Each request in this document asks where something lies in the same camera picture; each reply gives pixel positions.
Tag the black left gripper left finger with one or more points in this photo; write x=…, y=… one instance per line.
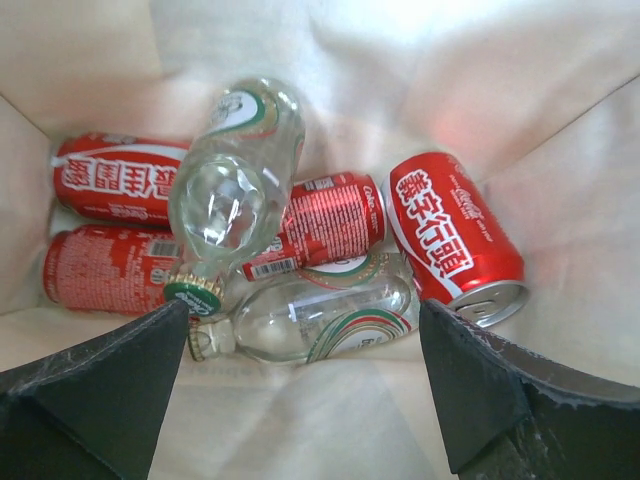
x=94, y=410

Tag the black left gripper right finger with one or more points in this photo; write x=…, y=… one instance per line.
x=506, y=412

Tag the red cola can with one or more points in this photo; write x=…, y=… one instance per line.
x=107, y=268

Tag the clear bottle green cap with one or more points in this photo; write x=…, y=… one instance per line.
x=313, y=313
x=231, y=190

